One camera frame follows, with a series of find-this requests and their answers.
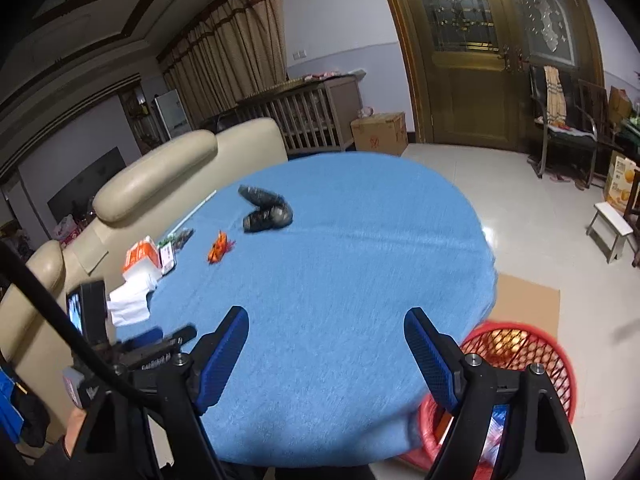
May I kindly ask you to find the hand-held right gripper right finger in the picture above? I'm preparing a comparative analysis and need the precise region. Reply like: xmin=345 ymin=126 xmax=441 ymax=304
xmin=403 ymin=307 xmax=586 ymax=480

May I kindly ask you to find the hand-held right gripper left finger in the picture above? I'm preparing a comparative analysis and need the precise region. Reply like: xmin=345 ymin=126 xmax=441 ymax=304
xmin=75 ymin=306 xmax=250 ymax=480

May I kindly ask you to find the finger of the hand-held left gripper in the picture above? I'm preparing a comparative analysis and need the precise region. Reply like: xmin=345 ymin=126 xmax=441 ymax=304
xmin=147 ymin=325 xmax=199 ymax=357

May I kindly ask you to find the red plastic mesh basket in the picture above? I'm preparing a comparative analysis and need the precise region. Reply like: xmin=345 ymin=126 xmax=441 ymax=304
xmin=400 ymin=321 xmax=578 ymax=480

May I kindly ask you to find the white paper napkin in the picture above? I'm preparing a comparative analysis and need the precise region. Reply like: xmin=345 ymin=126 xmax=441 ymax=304
xmin=107 ymin=275 xmax=160 ymax=327

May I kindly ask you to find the orange white tissue pack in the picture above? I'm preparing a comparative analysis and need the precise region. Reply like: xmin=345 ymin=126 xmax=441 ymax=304
xmin=121 ymin=235 xmax=162 ymax=281

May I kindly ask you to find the small pink green packet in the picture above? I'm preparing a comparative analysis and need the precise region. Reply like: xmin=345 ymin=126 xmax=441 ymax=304
xmin=157 ymin=240 xmax=179 ymax=276

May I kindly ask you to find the pink plastic bag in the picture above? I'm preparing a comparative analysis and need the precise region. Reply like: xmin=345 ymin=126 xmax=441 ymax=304
xmin=52 ymin=214 xmax=83 ymax=246

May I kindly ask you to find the small dark packet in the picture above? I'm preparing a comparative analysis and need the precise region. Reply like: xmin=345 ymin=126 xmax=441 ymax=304
xmin=170 ymin=227 xmax=195 ymax=252

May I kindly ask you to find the orange crumpled wrapper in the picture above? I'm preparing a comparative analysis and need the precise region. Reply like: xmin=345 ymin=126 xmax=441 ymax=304
xmin=206 ymin=230 xmax=236 ymax=264

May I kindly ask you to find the flat cardboard sheet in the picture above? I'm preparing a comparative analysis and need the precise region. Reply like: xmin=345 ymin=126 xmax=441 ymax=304
xmin=480 ymin=272 xmax=562 ymax=341

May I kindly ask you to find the blue tablecloth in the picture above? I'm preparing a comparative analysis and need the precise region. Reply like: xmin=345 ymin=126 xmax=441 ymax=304
xmin=112 ymin=152 xmax=498 ymax=466

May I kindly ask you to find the black television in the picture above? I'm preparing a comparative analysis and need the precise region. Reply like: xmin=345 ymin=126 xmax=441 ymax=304
xmin=47 ymin=146 xmax=127 ymax=223

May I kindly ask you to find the thin white stick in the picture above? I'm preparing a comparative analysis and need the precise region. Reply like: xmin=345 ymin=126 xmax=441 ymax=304
xmin=167 ymin=190 xmax=218 ymax=241

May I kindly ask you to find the beige leather sofa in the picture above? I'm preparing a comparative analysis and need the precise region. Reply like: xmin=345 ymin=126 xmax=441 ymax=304
xmin=0 ymin=117 xmax=290 ymax=361

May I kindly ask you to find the black sock pair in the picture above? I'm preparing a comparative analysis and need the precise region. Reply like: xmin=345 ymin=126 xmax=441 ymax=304
xmin=237 ymin=185 xmax=294 ymax=233

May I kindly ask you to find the white standing air conditioner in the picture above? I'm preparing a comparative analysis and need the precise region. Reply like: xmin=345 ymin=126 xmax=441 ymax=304
xmin=152 ymin=89 xmax=193 ymax=141

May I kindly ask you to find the small white stool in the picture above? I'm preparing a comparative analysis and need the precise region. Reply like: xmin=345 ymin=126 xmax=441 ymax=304
xmin=586 ymin=201 xmax=635 ymax=265

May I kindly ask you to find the brown cardboard box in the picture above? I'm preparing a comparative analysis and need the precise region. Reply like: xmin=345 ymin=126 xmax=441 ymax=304
xmin=350 ymin=111 xmax=408 ymax=157

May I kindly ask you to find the wooden baby crib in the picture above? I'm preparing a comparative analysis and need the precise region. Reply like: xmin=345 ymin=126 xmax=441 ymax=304
xmin=235 ymin=74 xmax=363 ymax=156

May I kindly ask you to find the black metal chair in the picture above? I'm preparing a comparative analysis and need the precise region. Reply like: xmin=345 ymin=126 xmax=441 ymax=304
xmin=527 ymin=62 xmax=601 ymax=183

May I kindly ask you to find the orange printed carton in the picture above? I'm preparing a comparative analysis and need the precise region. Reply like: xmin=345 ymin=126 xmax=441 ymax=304
xmin=602 ymin=152 xmax=640 ymax=216

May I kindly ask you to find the golden wooden double door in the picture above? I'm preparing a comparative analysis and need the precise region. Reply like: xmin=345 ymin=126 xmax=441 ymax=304
xmin=372 ymin=0 xmax=606 ymax=153

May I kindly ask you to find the beige plaid scarf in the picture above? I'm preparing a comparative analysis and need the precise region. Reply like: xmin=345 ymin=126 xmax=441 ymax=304
xmin=544 ymin=65 xmax=568 ymax=126

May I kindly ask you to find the beige curtain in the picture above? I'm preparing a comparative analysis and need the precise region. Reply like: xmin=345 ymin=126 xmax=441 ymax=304
xmin=157 ymin=0 xmax=288 ymax=116

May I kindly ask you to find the dark wooden chair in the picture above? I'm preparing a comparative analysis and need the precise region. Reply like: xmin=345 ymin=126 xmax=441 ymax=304
xmin=577 ymin=79 xmax=626 ymax=161

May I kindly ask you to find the open cardboard box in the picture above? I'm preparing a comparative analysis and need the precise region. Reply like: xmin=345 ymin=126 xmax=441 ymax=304
xmin=607 ymin=85 xmax=633 ymax=121

